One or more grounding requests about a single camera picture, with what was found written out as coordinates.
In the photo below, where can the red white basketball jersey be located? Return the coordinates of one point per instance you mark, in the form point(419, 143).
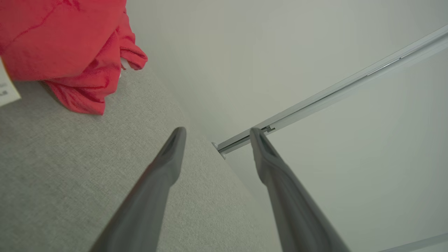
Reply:
point(63, 42)

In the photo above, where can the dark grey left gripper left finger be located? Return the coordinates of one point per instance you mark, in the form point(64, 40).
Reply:
point(147, 203)

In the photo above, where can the grey partition post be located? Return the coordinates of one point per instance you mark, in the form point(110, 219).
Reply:
point(350, 85)

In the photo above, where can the grey partition frame rail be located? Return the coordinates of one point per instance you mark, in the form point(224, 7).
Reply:
point(420, 242)

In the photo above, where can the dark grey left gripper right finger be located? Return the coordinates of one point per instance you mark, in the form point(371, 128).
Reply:
point(294, 210)

